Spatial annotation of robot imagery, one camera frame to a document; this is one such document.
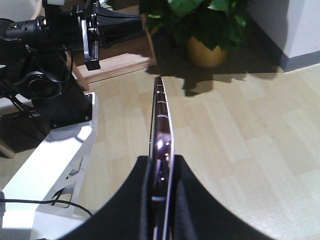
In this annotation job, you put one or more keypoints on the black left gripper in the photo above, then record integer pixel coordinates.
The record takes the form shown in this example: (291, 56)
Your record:
(86, 25)

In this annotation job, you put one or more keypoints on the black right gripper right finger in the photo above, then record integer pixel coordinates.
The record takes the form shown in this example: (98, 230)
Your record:
(197, 215)

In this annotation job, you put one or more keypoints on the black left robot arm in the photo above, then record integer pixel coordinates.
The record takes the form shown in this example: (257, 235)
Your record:
(33, 56)

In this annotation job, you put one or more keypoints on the black smartphone pink frame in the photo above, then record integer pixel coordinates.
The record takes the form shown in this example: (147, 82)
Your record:
(161, 152)

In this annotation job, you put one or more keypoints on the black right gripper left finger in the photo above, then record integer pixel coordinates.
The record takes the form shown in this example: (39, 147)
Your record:
(125, 216)

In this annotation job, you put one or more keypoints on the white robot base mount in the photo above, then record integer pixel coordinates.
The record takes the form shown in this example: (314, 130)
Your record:
(59, 163)

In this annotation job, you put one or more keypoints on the green potted plant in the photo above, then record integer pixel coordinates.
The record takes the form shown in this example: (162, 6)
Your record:
(212, 22)

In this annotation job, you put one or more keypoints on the yellow plant pot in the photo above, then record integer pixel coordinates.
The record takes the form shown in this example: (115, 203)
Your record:
(201, 56)

